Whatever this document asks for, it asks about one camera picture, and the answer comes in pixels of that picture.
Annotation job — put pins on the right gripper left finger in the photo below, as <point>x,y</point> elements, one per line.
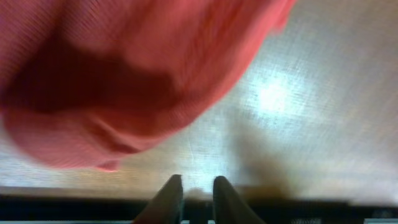
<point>166,207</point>

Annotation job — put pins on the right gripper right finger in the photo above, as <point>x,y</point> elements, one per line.
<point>229,207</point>

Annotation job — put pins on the orange printed t-shirt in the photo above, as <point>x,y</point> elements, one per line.
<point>86,83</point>

